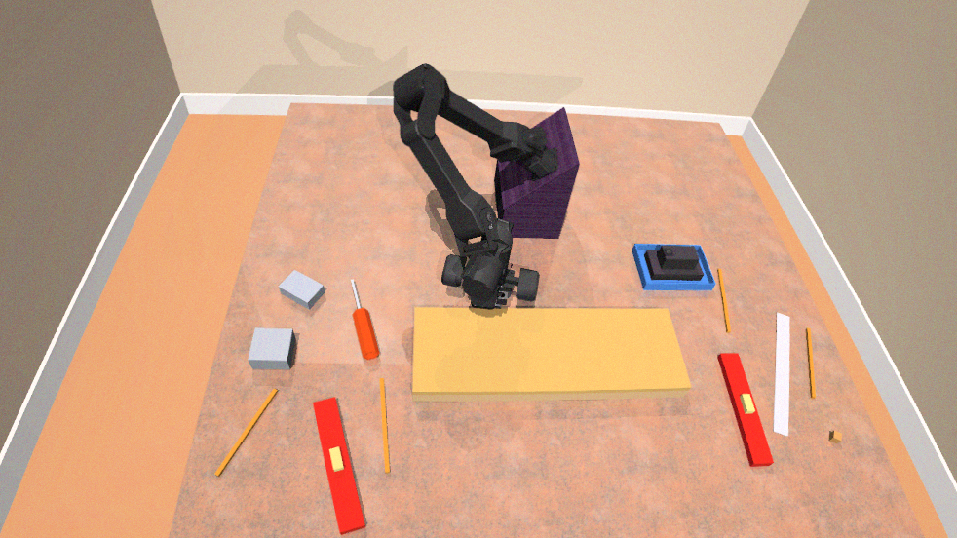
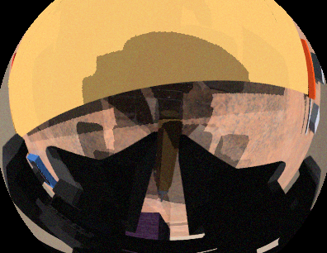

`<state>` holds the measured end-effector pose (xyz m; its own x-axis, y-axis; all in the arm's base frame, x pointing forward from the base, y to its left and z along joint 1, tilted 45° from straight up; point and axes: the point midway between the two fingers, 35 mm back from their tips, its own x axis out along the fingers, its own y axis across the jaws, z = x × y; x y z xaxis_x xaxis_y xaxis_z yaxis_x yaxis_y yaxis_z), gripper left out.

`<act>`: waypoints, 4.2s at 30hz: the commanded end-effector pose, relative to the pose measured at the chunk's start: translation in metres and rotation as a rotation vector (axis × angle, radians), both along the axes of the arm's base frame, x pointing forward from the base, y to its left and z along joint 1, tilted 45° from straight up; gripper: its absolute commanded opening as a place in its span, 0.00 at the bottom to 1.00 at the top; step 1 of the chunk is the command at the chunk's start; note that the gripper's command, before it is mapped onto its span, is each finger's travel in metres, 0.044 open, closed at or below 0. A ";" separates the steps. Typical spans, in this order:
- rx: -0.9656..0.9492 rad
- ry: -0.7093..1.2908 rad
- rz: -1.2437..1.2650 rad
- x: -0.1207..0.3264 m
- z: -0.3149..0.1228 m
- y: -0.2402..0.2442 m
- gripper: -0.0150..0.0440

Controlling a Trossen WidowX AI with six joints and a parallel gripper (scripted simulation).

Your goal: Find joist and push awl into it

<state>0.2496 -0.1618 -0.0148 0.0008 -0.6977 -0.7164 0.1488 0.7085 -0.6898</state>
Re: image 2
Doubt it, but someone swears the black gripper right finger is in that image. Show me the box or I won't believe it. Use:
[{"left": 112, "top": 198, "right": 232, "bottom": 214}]
[{"left": 178, "top": 133, "right": 286, "bottom": 236}]

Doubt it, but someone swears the blue shallow tray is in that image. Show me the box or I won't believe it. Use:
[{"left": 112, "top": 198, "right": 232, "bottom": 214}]
[{"left": 27, "top": 153, "right": 57, "bottom": 188}]

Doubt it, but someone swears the orange-handled awl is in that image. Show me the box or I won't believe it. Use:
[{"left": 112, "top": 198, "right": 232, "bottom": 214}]
[{"left": 301, "top": 38, "right": 315, "bottom": 130}]

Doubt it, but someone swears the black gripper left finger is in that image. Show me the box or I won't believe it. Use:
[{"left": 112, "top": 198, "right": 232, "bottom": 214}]
[{"left": 45, "top": 133, "right": 158, "bottom": 233}]

